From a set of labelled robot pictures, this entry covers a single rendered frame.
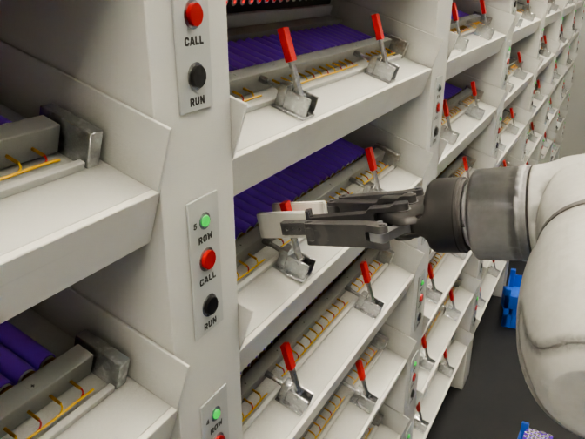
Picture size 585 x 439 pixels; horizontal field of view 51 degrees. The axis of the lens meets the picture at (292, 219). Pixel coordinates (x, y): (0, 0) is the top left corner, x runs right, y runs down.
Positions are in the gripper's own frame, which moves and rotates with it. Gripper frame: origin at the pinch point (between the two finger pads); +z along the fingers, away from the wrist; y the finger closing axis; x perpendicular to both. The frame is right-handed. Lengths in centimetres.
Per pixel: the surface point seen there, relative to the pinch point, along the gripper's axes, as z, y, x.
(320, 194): 4.5, 16.2, -1.8
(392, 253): 6.0, 42.6, -21.5
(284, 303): -0.7, -6.2, -7.6
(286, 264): 1.3, -1.0, -5.2
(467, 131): 0, 83, -7
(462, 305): 12, 105, -63
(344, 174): 5.0, 25.8, -1.5
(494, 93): -1, 114, -4
